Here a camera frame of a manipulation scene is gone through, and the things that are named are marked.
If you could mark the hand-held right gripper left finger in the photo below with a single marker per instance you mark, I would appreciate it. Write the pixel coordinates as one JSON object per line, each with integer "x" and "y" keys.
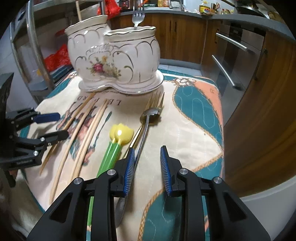
{"x": 128, "y": 172}

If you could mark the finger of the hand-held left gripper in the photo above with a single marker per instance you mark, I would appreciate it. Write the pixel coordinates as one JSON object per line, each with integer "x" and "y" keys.
{"x": 47, "y": 117}
{"x": 55, "y": 136}

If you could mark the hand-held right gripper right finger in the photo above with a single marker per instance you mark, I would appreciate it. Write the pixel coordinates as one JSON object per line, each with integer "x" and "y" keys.
{"x": 165, "y": 172}

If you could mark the wooden chopstick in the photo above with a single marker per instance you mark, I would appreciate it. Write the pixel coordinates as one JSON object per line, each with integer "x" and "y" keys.
{"x": 78, "y": 11}
{"x": 97, "y": 127}
{"x": 92, "y": 129}
{"x": 90, "y": 97}
{"x": 66, "y": 154}

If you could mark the silver spoon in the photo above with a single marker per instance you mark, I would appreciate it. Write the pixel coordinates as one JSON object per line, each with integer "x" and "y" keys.
{"x": 150, "y": 114}

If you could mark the gold fork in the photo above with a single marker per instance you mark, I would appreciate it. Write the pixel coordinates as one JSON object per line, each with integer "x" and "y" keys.
{"x": 157, "y": 102}

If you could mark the white floral ceramic utensil holder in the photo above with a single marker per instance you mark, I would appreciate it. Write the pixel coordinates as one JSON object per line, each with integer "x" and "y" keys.
{"x": 129, "y": 62}

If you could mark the printed quilted mat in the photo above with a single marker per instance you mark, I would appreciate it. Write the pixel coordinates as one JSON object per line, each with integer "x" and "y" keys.
{"x": 185, "y": 139}

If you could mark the blue flat container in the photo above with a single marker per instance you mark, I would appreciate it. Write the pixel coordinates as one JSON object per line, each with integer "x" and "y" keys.
{"x": 60, "y": 74}

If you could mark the metal storage rack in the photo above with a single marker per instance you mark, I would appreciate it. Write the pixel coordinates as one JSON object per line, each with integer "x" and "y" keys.
{"x": 34, "y": 46}

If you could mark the large red plastic bag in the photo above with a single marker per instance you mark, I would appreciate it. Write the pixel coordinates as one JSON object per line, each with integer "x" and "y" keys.
{"x": 55, "y": 58}

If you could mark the wooden kitchen cabinets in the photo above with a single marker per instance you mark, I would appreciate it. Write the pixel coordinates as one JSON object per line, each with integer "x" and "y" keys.
{"x": 254, "y": 139}

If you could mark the small red plastic bag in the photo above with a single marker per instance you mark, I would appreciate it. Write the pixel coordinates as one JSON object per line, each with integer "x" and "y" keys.
{"x": 111, "y": 7}

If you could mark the stainless steel oven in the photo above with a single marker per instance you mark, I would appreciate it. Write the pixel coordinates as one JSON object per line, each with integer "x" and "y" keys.
{"x": 233, "y": 58}

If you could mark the silver fork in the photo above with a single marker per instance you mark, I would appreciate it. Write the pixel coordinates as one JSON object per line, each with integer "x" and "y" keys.
{"x": 138, "y": 17}

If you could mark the yellow box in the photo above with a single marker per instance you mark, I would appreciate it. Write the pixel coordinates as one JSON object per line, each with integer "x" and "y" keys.
{"x": 205, "y": 10}

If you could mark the kitchen faucet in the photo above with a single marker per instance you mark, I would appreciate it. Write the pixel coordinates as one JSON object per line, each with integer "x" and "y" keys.
{"x": 180, "y": 5}

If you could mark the grey kitchen countertop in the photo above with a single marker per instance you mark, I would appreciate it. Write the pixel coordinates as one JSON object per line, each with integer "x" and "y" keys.
{"x": 254, "y": 19}

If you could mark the black wok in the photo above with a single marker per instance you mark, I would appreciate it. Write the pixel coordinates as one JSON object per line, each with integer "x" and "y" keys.
{"x": 249, "y": 9}

